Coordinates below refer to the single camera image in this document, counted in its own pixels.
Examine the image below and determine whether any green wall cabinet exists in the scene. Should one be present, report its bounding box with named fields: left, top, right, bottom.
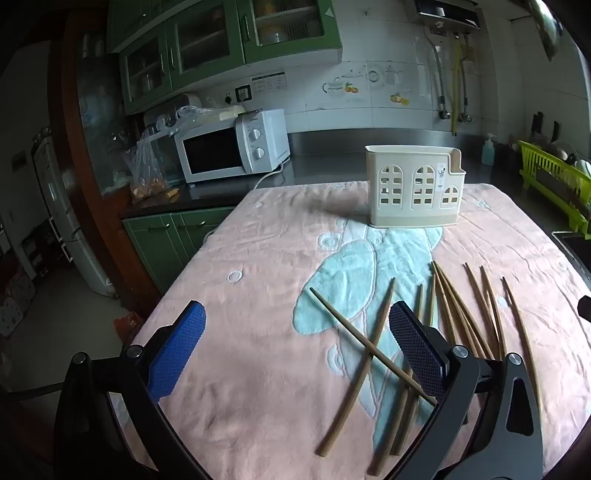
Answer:
left=107, top=0, right=343, bottom=116

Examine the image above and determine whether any green plastic dish rack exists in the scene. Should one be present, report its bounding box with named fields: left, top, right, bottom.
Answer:
left=518, top=140, right=591, bottom=239

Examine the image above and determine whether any cream plastic utensil holder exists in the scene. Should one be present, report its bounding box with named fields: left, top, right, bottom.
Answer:
left=365, top=145, right=466, bottom=228

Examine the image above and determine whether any green base cabinet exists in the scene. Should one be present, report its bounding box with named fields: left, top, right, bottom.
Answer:
left=122, top=207, right=236, bottom=296

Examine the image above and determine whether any pink and blue towel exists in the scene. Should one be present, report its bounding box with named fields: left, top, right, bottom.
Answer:
left=122, top=182, right=591, bottom=480

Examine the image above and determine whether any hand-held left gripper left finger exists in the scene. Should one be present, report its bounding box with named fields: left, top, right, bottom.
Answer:
left=53, top=300, right=207, bottom=480

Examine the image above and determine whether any metal range hood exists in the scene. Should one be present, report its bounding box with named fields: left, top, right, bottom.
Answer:
left=526, top=0, right=562, bottom=62

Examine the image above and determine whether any crumpled clear plastic bag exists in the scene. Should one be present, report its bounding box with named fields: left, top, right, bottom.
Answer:
left=154, top=105, right=245, bottom=137

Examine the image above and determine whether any clear plastic bag with food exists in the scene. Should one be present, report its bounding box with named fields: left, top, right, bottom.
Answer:
left=122, top=134, right=181, bottom=204

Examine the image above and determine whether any white microwave power cable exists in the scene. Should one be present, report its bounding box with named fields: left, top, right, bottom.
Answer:
left=203, top=156, right=291, bottom=247

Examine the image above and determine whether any yellow gas hose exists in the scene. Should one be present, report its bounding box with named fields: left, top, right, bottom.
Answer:
left=451, top=37, right=463, bottom=136

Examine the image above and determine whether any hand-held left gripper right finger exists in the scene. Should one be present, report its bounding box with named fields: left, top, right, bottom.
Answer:
left=383, top=300, right=546, bottom=480

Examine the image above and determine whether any black kitchen sink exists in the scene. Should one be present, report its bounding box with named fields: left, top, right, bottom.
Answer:
left=551, top=231, right=591, bottom=288

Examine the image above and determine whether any group of wooden chopsticks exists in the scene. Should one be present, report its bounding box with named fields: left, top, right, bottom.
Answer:
left=309, top=261, right=543, bottom=477

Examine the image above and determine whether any white wall label sticker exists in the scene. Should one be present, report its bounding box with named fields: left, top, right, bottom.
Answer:
left=252, top=73, right=287, bottom=94

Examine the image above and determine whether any silver refrigerator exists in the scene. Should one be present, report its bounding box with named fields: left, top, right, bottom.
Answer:
left=31, top=127, right=116, bottom=296

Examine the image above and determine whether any white microwave oven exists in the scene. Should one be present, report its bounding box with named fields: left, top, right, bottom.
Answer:
left=174, top=109, right=291, bottom=184

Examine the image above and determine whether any fruit tile decal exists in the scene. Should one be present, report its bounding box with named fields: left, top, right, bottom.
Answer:
left=323, top=80, right=362, bottom=96

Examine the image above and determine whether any metal flexible hose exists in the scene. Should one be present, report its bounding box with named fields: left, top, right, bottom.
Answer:
left=427, top=31, right=451, bottom=120

